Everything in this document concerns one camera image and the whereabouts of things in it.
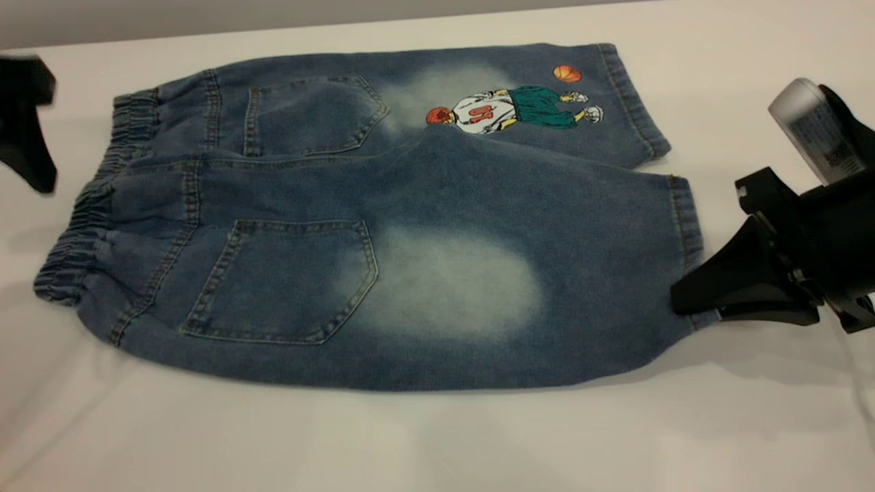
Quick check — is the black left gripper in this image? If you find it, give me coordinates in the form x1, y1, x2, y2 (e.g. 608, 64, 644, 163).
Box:
0, 55, 59, 195

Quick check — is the blue denim shorts cartoon print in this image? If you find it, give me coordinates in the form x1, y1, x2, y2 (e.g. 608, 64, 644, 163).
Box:
33, 42, 722, 392

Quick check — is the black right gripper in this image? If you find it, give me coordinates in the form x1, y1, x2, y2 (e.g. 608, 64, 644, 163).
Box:
670, 167, 875, 336

